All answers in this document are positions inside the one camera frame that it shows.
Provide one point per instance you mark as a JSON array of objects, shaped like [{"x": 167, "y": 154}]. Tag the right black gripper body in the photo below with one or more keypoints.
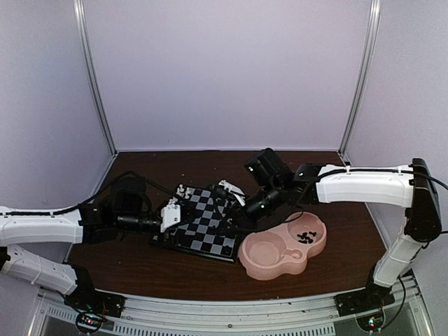
[{"x": 271, "y": 195}]

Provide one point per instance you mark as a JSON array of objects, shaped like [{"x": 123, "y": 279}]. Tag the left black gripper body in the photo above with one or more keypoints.
[{"x": 129, "y": 223}]

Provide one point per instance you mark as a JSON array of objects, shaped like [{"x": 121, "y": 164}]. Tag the black and white chessboard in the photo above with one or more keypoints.
[{"x": 197, "y": 236}]

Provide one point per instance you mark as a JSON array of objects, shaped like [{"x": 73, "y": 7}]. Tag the black rook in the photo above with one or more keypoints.
[{"x": 228, "y": 250}]

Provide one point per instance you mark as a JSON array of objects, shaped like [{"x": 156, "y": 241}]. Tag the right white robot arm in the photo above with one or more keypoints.
[{"x": 408, "y": 186}]

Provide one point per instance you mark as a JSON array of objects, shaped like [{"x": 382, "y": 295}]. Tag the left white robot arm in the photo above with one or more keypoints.
[{"x": 59, "y": 225}]

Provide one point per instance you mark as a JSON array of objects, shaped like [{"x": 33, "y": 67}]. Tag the pile of black chess pieces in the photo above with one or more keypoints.
[{"x": 307, "y": 237}]

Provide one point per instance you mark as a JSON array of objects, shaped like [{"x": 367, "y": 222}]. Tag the pink double pet bowl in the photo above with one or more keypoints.
[{"x": 271, "y": 253}]

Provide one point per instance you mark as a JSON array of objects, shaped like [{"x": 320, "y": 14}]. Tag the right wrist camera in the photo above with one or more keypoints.
[{"x": 234, "y": 191}]

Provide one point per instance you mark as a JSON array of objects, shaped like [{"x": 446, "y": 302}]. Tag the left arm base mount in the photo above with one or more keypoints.
[{"x": 100, "y": 303}]

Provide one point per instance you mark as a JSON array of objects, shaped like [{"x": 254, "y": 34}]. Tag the front aluminium rail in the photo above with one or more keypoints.
[{"x": 313, "y": 315}]

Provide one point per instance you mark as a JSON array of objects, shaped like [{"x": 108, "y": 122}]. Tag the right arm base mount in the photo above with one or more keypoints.
[{"x": 361, "y": 301}]

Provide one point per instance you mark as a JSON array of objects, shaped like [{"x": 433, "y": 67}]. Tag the right aluminium frame post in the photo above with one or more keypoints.
[{"x": 365, "y": 64}]

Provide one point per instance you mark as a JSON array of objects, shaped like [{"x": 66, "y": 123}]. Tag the aluminium frame post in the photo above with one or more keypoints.
[
  {"x": 365, "y": 64},
  {"x": 81, "y": 23}
]

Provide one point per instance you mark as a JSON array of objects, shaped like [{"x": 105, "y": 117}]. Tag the left aluminium frame post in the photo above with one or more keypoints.
[{"x": 81, "y": 23}]

